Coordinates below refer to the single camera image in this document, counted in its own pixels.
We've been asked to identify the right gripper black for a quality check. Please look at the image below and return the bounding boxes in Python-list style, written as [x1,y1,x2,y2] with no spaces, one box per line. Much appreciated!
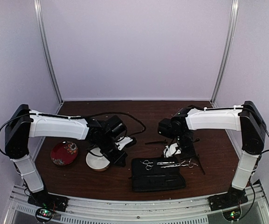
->
[175,132,197,161]

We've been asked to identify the silver straight scissors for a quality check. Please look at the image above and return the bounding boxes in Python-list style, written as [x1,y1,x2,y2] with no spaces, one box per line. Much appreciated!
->
[161,159,198,168]

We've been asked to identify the silver thinning scissors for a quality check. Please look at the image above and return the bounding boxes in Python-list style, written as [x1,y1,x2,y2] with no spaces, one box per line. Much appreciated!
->
[140,160,175,170]

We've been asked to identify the black zip tool case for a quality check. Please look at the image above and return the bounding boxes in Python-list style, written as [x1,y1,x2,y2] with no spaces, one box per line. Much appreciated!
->
[131,157,186,192]

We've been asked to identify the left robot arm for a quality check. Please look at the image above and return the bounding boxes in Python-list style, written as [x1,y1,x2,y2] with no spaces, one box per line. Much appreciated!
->
[5,104,133,207]

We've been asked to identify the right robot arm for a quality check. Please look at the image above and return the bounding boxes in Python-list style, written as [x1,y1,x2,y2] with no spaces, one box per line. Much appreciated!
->
[158,101,266,206]

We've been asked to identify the black hair clip right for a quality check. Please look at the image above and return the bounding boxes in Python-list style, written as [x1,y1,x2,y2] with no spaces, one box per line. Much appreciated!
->
[195,154,206,175]

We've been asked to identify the black hair clip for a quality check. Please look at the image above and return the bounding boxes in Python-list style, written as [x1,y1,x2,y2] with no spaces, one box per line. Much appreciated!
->
[195,154,206,175]
[145,140,167,145]

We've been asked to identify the black hair clip centre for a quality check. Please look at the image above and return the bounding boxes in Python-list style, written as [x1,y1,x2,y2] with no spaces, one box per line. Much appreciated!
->
[145,140,167,145]

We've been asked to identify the white ceramic bowl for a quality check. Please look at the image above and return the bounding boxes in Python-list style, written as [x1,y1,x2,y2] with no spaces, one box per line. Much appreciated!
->
[86,147,110,172]

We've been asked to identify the red floral plate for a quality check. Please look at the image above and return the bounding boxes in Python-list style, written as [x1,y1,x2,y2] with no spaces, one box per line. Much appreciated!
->
[50,141,79,166]

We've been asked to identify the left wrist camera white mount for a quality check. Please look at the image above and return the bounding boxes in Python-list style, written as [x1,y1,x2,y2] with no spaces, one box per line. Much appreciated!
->
[115,136,137,151]

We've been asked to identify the aluminium front rail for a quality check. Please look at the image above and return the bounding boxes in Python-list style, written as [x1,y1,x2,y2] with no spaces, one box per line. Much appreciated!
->
[1,184,269,224]

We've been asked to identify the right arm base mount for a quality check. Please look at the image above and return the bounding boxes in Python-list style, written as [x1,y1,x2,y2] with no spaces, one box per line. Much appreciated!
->
[208,187,248,222]

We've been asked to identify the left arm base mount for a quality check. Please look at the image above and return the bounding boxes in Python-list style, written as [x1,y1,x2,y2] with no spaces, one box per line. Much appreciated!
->
[28,191,69,223]

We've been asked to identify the right aluminium frame post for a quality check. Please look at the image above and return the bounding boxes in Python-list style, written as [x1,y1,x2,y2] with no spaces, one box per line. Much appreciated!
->
[210,0,239,106]

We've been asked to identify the aluminium frame post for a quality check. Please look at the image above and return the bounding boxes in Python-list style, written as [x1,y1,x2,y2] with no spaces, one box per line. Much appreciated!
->
[34,0,63,104]
[210,0,239,106]

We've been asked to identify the left aluminium frame post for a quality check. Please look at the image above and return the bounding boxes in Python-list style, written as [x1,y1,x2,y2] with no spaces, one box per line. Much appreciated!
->
[34,0,63,104]

